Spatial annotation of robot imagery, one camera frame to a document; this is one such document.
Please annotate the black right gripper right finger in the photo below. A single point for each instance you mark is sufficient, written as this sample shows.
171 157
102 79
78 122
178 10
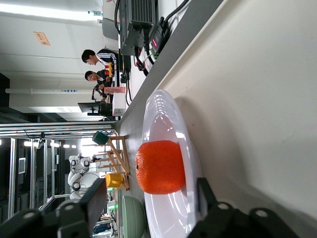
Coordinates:
215 218

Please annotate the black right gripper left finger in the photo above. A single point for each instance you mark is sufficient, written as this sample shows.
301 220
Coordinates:
74 215

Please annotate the white round plate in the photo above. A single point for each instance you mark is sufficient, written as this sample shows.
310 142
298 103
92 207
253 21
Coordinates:
168 218

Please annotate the orange fruit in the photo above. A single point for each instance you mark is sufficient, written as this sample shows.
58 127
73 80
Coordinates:
159 167

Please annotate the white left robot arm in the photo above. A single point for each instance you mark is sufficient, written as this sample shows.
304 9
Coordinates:
76 178

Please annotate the yellow mug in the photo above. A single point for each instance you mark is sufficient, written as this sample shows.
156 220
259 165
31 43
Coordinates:
113 180

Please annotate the pale green bowl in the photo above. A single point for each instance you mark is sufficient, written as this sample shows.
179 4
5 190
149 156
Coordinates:
133 218

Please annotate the wooden mug rack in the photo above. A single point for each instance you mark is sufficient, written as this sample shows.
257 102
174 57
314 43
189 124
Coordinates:
121 158

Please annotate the dark green mug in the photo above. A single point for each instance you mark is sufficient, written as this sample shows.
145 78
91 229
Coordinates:
100 138

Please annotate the black monitor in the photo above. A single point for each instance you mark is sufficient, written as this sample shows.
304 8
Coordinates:
88 107

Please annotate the white box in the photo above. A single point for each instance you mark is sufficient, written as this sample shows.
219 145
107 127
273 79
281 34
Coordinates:
119 104

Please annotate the cream tray with bear print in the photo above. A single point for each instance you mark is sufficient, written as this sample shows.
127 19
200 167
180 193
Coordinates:
260 99

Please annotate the white pipe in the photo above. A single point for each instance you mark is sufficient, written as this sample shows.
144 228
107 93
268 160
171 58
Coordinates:
44 91

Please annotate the pink carton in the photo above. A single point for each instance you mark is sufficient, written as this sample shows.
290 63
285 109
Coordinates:
115 90

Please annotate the person with glasses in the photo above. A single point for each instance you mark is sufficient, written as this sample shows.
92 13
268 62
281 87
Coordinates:
97 77

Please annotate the yellow red button box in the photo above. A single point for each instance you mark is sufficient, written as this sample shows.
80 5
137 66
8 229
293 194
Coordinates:
110 69

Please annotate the person in striped jacket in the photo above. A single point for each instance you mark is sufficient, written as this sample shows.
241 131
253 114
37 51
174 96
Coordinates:
106 57

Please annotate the black device with red light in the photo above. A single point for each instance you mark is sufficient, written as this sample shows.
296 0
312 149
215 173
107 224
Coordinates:
159 34

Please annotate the black finned controller box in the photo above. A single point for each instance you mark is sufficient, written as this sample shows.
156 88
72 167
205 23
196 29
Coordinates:
138 22

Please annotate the aluminium frame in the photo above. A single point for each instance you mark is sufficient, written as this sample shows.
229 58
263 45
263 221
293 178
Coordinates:
32 125

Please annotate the orange wall sign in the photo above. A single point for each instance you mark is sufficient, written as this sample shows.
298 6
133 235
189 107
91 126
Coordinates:
41 38

